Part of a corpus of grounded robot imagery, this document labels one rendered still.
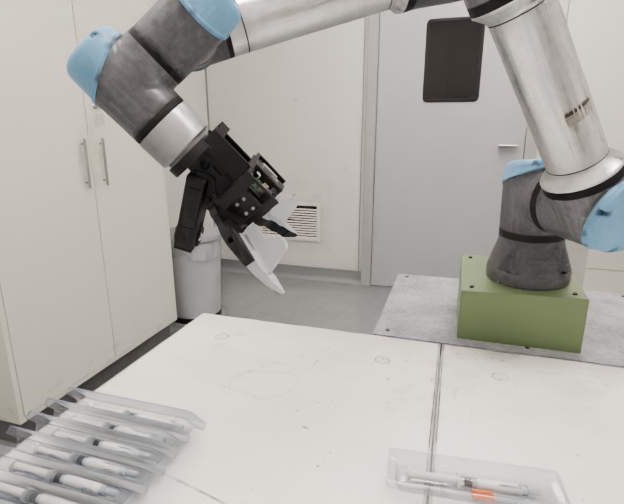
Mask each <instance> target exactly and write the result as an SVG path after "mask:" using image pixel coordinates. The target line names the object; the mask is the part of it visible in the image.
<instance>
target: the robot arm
mask: <svg viewBox="0 0 624 504"><path fill-rule="evenodd" d="M458 1H462V0H158V1H157V2H156V3H155V4H154V5H153V6H152V7H151V8H150V9H149V10H148V11H147V12H146V13H145V14H144V15H143V16H142V17H141V18H140V19H139V20H138V21H137V22H136V24H135V25H134V26H132V27H131V28H130V29H129V30H128V31H126V32H125V33H124V34H123V35H122V34H121V33H120V32H117V31H116V30H115V29H114V28H113V27H111V26H101V27H99V28H97V29H95V30H94V31H92V32H91V34H90V35H88V36H86V37H85V38H83V39H82V40H81V41H80V42H79V44H78V45H77V46H76V47H75V48H74V50H73V51H72V52H71V54H70V56H69V58H68V60H67V65H66V68H67V73H68V75H69V76H70V78H71V79H72V80H73V81H74V82H75V83H76V84H77V85H78V86H79V87H80V88H81V89H82V90H83V91H84V92H85V93H86V94H87V95H88V96H89V97H90V98H91V99H92V102H93V104H95V105H96V106H99V107H100V108H101V109H102V110H103V111H104V112H105V113H106V114H107V115H108V116H110V117H111V118H112V119H113V120H114V121H115V122H116V123H117V124H118V125H119V126H120V127H121V128H122V129H123V130H125V131H126V132H127V133H128V134H129V135H130V136H131V137H132V138H133V139H134V140H135V141H136V142H137V143H138V144H140V146H141V147H142V148H143V149H144V150H145V151H146V152H147V153H148V154H149V155H150V156H151V157H153V158H154V159H155V160H156V161H157V162H158V163H159V164H160V165H161V166H162V167H163V168H167V167H168V166H169V167H170V170H169V171H170V172H171V173H172V174H173V175H174V176H175V177H176V178H177V177H179V176H180V175H181V174H182V173H183V172H184V171H185V170H186V169H187V168H188V169H189V170H190V172H189V174H188V175H187V176H186V182H185V187H184V193H183V198H182V203H181V209H180V214H179V220H178V224H177V226H176V228H175V233H174V240H175V241H174V247H173V248H175V249H178V250H182V251H185V252H188V253H191V252H192V251H193V249H194V248H195V247H196V246H197V247H198V245H199V244H200V242H201V239H202V237H203V232H204V227H203V223H204V219H205V214H206V210H208V211H209V214H210V216H211V218H212V219H213V221H214V222H215V223H216V225H217V227H218V230H219V232H220V234H221V236H222V238H223V240H224V241H225V243H226V244H227V246H228V247H229V248H230V250H231V251H232V252H233V253H234V254H235V256H236V257H237V258H238V259H239V260H240V261H241V263H242V264H243V265H244V266H247V268H248V269H249V270H250V271H251V272H252V273H253V274H254V275H255V276H256V277H257V278H258V279H259V280H261V281H262V282H263V283H264V284H265V285H266V286H268V287H269V288H270V289H272V290H274V291H275V292H277V293H278V294H280V295H282V294H284V293H285V290H284V288H283V287H282V285H281V283H280V282H279V280H278V278H277V277H276V276H275V275H274V274H273V272H272V271H273V270H274V268H275V267H276V266H277V264H278V263H279V262H280V260H281V259H282V258H283V256H284V255H285V253H286V252H287V249H288V245H287V242H286V240H285V239H284V238H283V237H296V236H297V235H298V234H297V232H296V231H295V230H294V229H293V228H292V227H291V226H290V225H289V224H288V223H287V222H286V220H287V219H288V218H289V216H290V215H291V214H292V212H293V211H294V210H295V209H296V207H297V206H298V200H297V199H295V198H288V199H285V200H283V201H280V202H278V200H277V199H276V196H277V195H278V194H279V193H281V192H282V191H283V188H284V185H283V183H284V182H286V180H285V179H284V178H283V177H282V176H281V175H280V174H279V173H278V172H277V171H276V170H275V169H274V168H273V167H272V166H271V165H270V164H269V162H268V161H267V160H266V159H265V158H264V157H263V156H262V155H261V154H260V153H259V152H258V153H257V154H256V155H253V156H252V158H250V156H249V155H248V154H247V153H246V152H245V151H244V150H243V149H242V148H241V147H240V146H239V145H238V144H237V143H236V142H235V141H234V140H233V139H232V138H231V137H230V136H229V135H228V134H227V133H228V132H229V130H230V128H229V127H228V126H227V125H226V124H225V123H224V122H223V121H222V122H221V123H220V124H219V125H218V126H217V127H216V128H215V129H213V130H212V131H211V130H209V131H208V132H207V131H206V130H205V129H206V128H207V124H206V123H205V122H204V121H203V120H202V119H201V118H200V117H199V116H198V115H197V114H196V113H195V112H194V111H193V109H192V108H191V107H190V106H189V105H188V104H187V103H186V102H185V101H184V100H183V99H182V98H181V97H180V96H179V94H178V93H177V92H176V91H175V90H174V89H175V87H176V86H177V85H178V84H180V83H181V82H182V81H183V80H184V79H185V78H186V77H187V76H188V75H189V74H190V73H191V72H198V71H202V70H204V69H206V68H208V67H209V66H210V65H212V64H216V63H219V62H222V61H225V60H228V59H231V58H234V57H237V56H240V55H243V54H246V53H250V52H253V51H256V50H259V49H263V48H266V47H269V46H272V45H276V44H279V43H282V42H285V41H289V40H292V39H295V38H298V37H302V36H305V35H308V34H311V33H315V32H318V31H321V30H324V29H328V28H331V27H334V26H337V25H341V24H344V23H347V22H351V21H354V20H357V19H360V18H364V17H367V16H370V15H373V14H377V13H380V12H383V11H386V10H390V11H391V12H393V13H394V14H402V13H405V12H408V11H412V10H416V9H420V8H425V7H430V6H436V5H442V4H448V3H453V2H458ZM463 1H464V4H465V6H466V8H467V11H468V13H469V16H470V18H471V20H472V21H475V22H478V23H482V24H485V25H486V26H487V27H488V28H489V31H490V33H491V36H492V38H493V40H494V43H495V45H496V48H497V50H498V53H499V55H500V58H501V60H502V63H503V65H504V68H505V70H506V73H507V75H508V78H509V80H510V83H511V85H512V87H513V90H514V92H515V95H516V97H517V100H518V102H519V105H520V107H521V110H522V112H523V115H524V117H525V120H526V122H527V125H528V127H529V130H530V132H531V135H532V137H533V139H534V142H535V144H536V147H537V149H538V152H539V154H540V157H541V158H539V159H525V160H515V161H511V162H509V163H508V164H507V165H506V166H505V170H504V177H503V180H502V184H503V187H502V199H501V211H500V223H499V234H498V239H497V241H496V243H495V245H494V248H493V250H492V252H491V254H490V256H489V259H488V261H487V266H486V275H487V277H488V278H490V279H491V280H492V281H494V282H496V283H499V284H501V285H504V286H508V287H511V288H516V289H522V290H531V291H550V290H557V289H561V288H564V287H566V286H568V285H569V284H570V282H571V275H572V269H571V264H570V260H569V256H568V252H567V247H566V243H565V240H566V239H567V240H570V241H573V242H575V243H578V244H581V245H584V246H585V247H586V248H588V249H593V250H594V249H596V250H599V251H603V252H609V253H612V252H618V251H622V250H624V153H623V152H622V151H621V150H619V149H616V148H612V147H608V144H607V141H606V138H605V135H604V132H603V129H602V126H601V123H600V120H599V117H598V114H597V111H596V108H595V105H594V102H593V99H592V96H591V93H590V90H589V87H588V85H587V82H586V79H585V76H584V73H583V70H582V67H581V64H580V61H579V58H578V55H577V52H576V49H575V46H574V43H573V40H572V37H571V34H570V31H569V28H568V25H567V22H566V19H565V16H564V13H563V10H562V8H561V5H560V2H559V0H463ZM263 163H265V164H266V165H267V166H268V167H269V168H270V169H271V170H272V171H273V173H274V174H275V175H276V176H277V178H276V176H275V175H274V174H273V173H272V172H271V171H270V170H269V169H268V168H267V167H266V166H265V165H264V164H263ZM253 222H254V224H256V225H258V226H265V227H267V228H268V229H270V230H271V231H272V232H276V233H278V234H279V235H280V236H274V237H266V236H265V235H264V234H263V232H262V231H261V229H260V228H259V227H258V226H256V225H250V224H251V223H253ZM249 225H250V226H249Z"/></svg>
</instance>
